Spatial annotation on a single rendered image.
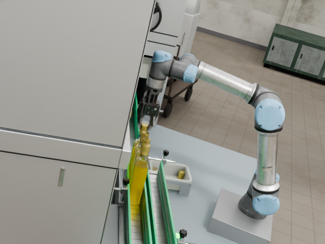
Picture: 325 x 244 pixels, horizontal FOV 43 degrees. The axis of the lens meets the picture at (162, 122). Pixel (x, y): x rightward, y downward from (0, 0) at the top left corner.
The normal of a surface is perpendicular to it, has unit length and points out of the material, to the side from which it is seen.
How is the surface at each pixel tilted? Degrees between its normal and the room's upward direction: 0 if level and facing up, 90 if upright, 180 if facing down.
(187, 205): 0
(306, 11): 90
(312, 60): 90
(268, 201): 99
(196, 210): 0
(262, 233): 2
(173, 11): 90
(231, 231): 90
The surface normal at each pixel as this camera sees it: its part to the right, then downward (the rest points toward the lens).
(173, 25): 0.10, 0.42
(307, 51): -0.28, 0.32
